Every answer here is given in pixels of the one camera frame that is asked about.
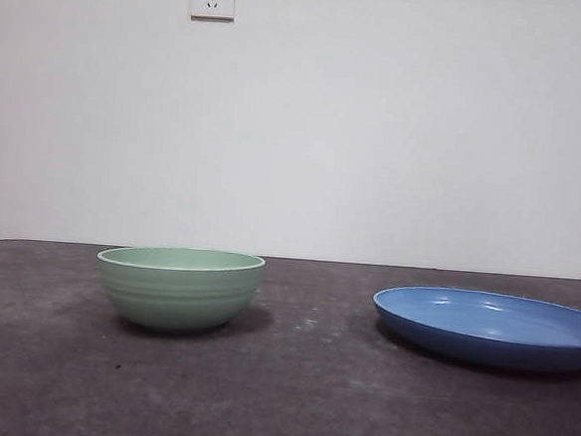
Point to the pale green ribbed bowl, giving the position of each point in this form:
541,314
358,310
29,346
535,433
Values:
180,295

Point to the blue round plate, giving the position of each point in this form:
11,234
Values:
487,331

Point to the dark grey table mat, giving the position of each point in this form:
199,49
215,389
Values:
277,402

